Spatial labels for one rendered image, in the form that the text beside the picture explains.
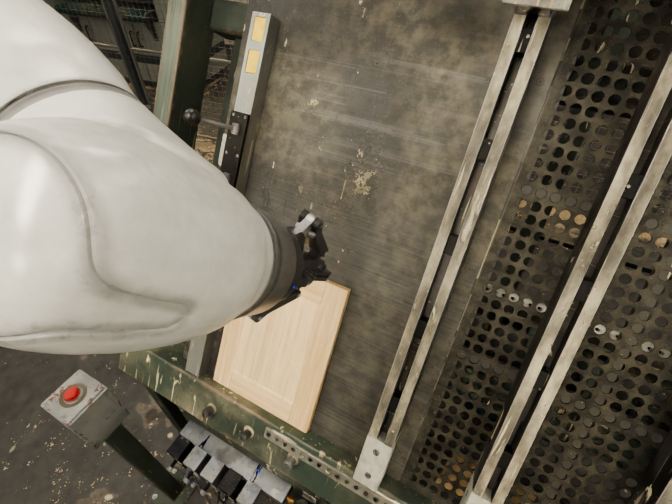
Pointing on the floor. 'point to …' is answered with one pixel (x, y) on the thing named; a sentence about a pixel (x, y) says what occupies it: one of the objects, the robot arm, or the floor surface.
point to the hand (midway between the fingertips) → (314, 270)
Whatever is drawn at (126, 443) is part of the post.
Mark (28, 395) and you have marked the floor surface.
